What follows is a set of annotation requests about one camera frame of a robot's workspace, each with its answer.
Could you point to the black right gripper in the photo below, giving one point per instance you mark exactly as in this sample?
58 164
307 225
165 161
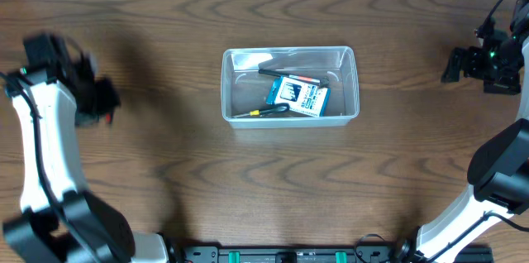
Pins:
469 64

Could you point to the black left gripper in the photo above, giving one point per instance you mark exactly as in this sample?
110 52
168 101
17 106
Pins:
97 100

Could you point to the red handled pliers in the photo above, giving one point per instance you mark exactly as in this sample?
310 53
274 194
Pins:
109 117

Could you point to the small claw hammer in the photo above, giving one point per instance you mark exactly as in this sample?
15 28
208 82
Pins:
321 83

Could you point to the white and teal box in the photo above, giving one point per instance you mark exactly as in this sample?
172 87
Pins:
302 97

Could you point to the black yellow screwdriver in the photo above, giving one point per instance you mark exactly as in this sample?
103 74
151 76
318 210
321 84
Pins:
277 108

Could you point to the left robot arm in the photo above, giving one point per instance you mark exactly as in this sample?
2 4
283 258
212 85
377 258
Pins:
61 219

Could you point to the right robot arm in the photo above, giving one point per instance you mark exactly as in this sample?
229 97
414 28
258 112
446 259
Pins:
497 176

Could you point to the clear plastic container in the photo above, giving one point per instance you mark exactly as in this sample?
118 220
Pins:
243 89

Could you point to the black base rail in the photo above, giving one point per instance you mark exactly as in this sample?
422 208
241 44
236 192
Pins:
362 251

